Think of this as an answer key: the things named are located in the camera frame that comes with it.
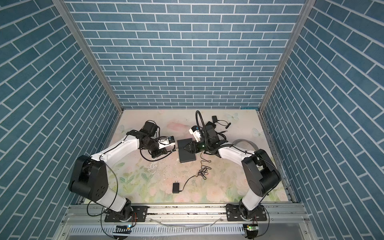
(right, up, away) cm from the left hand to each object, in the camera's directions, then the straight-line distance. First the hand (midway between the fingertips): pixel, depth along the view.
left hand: (165, 150), depth 88 cm
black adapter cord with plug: (+41, +14, +23) cm, 49 cm away
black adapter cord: (+23, -13, 0) cm, 26 cm away
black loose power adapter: (+7, -19, -7) cm, 22 cm away
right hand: (+12, +3, -2) cm, 12 cm away
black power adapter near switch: (+32, +19, +25) cm, 45 cm away
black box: (+11, -5, +6) cm, 13 cm away
